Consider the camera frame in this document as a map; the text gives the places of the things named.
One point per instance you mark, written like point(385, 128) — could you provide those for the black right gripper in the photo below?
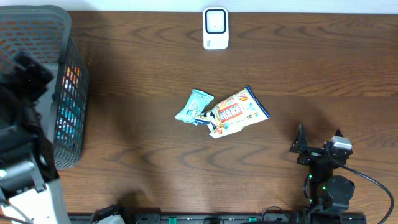
point(300, 145)

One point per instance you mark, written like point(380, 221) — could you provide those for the yellow snack bag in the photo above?
point(233, 114)

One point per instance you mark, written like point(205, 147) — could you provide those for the teal wet wipes pack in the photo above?
point(197, 102)

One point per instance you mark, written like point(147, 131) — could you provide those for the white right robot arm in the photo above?
point(329, 194)

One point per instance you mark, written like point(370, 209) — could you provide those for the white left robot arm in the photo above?
point(31, 191)

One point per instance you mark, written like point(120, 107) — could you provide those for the white barcode scanner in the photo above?
point(215, 28)

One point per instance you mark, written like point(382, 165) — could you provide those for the grey plastic shopping basket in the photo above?
point(44, 33)

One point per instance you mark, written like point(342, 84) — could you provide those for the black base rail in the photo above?
point(118, 214)

